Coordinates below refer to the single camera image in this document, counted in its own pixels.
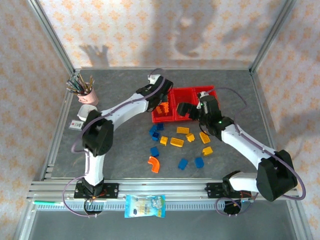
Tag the long orange lego brick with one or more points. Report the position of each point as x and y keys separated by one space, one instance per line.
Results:
x=165 y=108

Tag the small yellow lego brick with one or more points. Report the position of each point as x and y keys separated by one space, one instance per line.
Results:
x=207 y=151
x=163 y=140
x=190 y=137

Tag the blue lego brick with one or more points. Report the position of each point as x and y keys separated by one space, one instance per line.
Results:
x=160 y=126
x=199 y=162
x=152 y=130
x=182 y=164
x=155 y=136
x=154 y=151

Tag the curved orange lego piece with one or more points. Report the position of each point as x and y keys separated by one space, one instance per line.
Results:
x=155 y=165

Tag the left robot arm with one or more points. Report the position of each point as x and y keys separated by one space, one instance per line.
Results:
x=125 y=112

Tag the pink pencil cup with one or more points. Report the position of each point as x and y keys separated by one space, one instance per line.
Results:
x=90 y=98

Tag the coloured pencil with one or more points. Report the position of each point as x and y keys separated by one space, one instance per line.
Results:
x=73 y=86
x=72 y=90
x=90 y=83
x=82 y=81

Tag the white square container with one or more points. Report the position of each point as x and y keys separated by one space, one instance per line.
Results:
x=85 y=111

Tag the small card package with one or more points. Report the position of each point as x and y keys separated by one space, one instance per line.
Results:
x=76 y=124

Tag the blue snack bag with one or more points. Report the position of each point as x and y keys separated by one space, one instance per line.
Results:
x=145 y=206

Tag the green stick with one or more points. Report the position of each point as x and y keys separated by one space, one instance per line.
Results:
x=45 y=202

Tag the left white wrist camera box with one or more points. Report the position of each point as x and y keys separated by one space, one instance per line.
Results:
x=153 y=79

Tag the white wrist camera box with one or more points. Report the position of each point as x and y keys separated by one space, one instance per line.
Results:
x=203 y=94
x=153 y=79

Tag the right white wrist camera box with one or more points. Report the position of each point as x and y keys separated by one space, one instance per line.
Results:
x=203 y=94

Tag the aluminium table edge rail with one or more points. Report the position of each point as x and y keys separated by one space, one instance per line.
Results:
x=66 y=102
x=162 y=68
x=260 y=100

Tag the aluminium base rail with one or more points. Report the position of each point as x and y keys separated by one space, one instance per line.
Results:
x=162 y=190

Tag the aluminium frame upright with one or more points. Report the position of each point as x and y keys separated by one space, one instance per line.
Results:
x=272 y=35
x=52 y=35

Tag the aluminium frame leg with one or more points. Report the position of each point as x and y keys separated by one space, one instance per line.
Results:
x=300 y=221
x=22 y=232

